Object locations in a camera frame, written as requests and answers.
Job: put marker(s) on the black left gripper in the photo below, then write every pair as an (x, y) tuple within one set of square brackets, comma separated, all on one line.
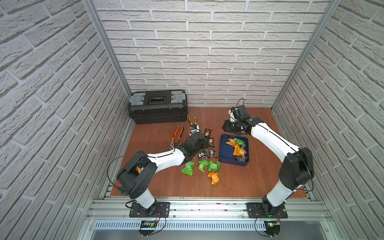
[(202, 143)]

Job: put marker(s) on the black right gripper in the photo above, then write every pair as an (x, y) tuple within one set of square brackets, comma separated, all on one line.
[(227, 128)]

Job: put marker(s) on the black silver cookie packet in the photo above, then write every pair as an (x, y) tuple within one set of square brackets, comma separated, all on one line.
[(204, 155)]

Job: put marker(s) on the black cracker packet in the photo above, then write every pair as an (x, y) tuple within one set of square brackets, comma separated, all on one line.
[(211, 143), (208, 132)]

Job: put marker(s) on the green cookie packet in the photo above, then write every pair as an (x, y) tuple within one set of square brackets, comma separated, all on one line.
[(214, 167), (188, 169), (202, 165)]

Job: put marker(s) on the dark blue storage box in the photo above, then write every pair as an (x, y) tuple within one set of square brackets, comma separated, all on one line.
[(227, 151)]

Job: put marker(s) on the orange cookie packet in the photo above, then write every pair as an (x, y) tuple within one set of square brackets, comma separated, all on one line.
[(214, 178)]

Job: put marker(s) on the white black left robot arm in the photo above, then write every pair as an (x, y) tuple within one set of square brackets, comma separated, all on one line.
[(136, 176)]

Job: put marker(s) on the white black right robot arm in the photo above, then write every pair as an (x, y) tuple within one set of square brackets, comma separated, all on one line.
[(297, 163)]

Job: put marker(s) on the green packet in box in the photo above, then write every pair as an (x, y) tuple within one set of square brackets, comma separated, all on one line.
[(240, 142)]

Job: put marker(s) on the black plastic toolbox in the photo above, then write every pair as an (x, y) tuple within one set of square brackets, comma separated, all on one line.
[(164, 106)]

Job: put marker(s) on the left controller board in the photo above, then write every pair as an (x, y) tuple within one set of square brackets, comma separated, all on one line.
[(147, 227)]

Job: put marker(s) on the controller board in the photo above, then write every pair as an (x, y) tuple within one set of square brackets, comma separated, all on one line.
[(272, 228), (147, 227)]

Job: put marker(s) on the right controller board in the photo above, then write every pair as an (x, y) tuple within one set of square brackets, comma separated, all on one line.
[(272, 228)]

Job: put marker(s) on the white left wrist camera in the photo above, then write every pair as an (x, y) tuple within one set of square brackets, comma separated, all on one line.
[(194, 128)]

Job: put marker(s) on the yellow handled pliers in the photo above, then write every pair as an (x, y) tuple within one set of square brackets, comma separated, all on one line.
[(193, 122)]

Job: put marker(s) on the orange handled pliers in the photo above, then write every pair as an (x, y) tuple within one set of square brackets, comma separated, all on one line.
[(176, 137)]

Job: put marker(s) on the aluminium rail frame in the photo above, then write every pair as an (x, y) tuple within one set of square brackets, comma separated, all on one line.
[(212, 214)]

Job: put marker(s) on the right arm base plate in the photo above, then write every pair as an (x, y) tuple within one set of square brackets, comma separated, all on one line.
[(264, 210)]

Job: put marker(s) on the green handled screwdriver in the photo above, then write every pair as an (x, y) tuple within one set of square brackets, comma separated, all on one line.
[(121, 190)]

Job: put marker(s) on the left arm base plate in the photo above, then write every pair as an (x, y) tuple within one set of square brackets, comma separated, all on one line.
[(158, 208)]

